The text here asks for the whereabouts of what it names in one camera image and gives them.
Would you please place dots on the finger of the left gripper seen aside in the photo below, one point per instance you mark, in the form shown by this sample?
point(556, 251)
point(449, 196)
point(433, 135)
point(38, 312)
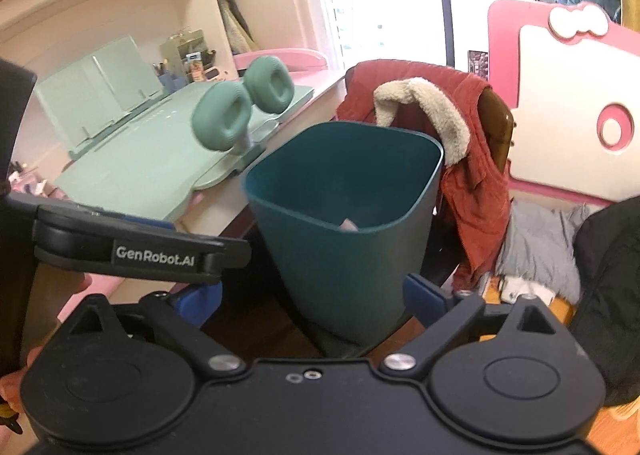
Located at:
point(145, 252)

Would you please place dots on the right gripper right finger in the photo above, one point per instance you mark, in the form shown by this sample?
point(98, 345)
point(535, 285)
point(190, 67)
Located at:
point(426, 301)

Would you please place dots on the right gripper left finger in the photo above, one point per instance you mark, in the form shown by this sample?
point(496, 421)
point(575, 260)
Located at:
point(197, 303)

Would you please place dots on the dark teal trash bin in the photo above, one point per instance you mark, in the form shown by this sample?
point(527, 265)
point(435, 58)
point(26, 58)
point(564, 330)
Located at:
point(345, 210)

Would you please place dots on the person's left hand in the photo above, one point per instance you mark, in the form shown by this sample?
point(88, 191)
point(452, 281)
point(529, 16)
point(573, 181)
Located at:
point(51, 290)

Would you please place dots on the brown wooden chair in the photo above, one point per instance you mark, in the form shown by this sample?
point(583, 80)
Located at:
point(495, 125)

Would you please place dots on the mint green desk board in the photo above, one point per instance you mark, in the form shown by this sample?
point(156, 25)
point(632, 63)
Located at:
point(152, 166)

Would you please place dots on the grey clothing on bed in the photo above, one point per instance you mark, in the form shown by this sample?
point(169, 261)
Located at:
point(539, 247)

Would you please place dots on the mint green book stand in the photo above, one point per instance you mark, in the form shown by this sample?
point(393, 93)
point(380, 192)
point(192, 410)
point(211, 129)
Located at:
point(95, 94)

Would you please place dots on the lower green round cushion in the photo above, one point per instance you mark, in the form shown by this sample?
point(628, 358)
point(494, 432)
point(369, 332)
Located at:
point(221, 116)

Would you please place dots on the green round cushion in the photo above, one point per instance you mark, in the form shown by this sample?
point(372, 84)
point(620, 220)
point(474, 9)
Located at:
point(270, 84)
point(221, 116)

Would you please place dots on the black jacket on bed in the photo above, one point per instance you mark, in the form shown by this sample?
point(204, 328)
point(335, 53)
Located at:
point(606, 320)

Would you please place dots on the red fleece-lined jacket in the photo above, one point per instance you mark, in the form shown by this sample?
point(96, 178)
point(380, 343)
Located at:
point(450, 145)

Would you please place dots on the green desk organizer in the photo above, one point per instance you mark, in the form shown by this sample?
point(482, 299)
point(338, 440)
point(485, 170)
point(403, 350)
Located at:
point(177, 50)

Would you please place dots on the upper green round cushion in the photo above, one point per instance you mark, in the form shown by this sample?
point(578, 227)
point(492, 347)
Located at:
point(270, 84)

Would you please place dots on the dark patterned box on sill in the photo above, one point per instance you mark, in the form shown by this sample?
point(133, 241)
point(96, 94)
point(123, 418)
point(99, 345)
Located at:
point(478, 63)

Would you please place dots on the pink white bed headboard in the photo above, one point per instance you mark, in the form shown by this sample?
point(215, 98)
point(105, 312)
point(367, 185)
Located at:
point(571, 78)

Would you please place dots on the pink desk rail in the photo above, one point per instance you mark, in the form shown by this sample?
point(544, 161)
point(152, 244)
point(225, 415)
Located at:
point(295, 59)

